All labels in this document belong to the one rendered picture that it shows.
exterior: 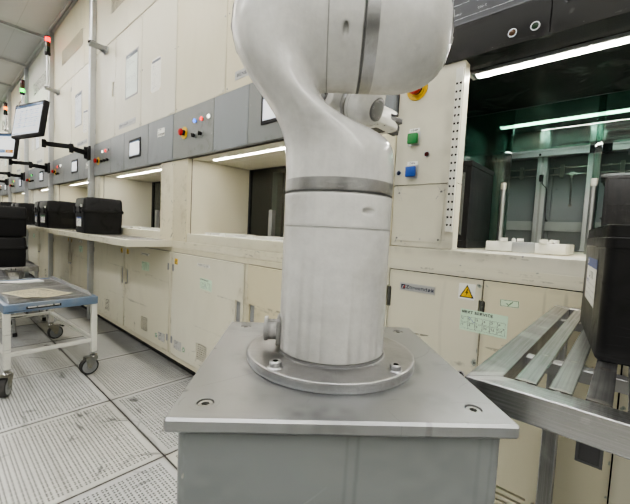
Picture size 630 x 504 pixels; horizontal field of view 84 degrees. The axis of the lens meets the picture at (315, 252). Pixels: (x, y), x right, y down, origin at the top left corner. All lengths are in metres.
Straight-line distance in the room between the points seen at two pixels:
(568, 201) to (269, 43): 1.68
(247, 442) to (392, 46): 0.38
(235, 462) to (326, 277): 0.17
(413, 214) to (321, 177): 0.80
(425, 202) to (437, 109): 0.27
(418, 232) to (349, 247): 0.79
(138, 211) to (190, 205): 1.53
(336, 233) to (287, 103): 0.14
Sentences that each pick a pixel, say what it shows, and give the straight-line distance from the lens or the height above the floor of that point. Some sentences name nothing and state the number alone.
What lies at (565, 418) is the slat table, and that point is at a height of 0.75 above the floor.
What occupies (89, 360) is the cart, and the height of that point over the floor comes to 0.09.
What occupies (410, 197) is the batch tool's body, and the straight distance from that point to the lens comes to 1.14.
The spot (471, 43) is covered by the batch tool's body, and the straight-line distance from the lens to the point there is 1.19.
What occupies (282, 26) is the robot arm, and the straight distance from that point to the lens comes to 0.40.
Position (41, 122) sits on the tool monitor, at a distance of 3.43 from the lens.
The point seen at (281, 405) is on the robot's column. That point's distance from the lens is 0.32.
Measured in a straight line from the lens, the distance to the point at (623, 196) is 1.43.
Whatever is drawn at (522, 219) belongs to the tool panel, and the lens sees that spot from 1.95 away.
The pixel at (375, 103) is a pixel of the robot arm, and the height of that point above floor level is 1.17.
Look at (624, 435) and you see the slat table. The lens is 0.41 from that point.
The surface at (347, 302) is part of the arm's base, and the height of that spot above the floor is 0.84.
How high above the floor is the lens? 0.91
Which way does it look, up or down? 4 degrees down
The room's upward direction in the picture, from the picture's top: 3 degrees clockwise
